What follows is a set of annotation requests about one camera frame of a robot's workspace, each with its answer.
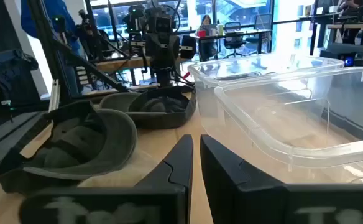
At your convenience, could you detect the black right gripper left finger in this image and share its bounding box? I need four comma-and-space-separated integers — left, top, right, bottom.
19, 134, 194, 224

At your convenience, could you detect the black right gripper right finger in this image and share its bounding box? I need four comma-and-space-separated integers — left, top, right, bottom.
200, 134, 363, 224

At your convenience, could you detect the clear plastic bin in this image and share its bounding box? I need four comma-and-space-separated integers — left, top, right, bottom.
214, 67, 363, 185
187, 53, 346, 133

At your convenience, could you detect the silver aluminium extrusion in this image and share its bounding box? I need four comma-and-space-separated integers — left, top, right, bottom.
48, 78, 61, 113

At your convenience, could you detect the black office chair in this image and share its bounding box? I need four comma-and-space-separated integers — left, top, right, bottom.
223, 21, 247, 59
249, 12, 273, 42

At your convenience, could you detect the person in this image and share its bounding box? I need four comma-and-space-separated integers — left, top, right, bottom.
336, 0, 363, 45
198, 14, 218, 62

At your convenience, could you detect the dark office desk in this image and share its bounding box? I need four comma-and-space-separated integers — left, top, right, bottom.
189, 28, 273, 62

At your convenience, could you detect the black bag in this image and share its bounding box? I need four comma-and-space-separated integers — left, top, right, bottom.
0, 49, 41, 125

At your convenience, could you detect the blue jacket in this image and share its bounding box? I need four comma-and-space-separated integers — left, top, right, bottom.
21, 0, 81, 54

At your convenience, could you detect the wooden background table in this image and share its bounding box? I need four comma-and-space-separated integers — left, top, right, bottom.
326, 22, 363, 45

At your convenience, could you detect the black frame post with brace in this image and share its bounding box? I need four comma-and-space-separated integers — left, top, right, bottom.
27, 0, 129, 103

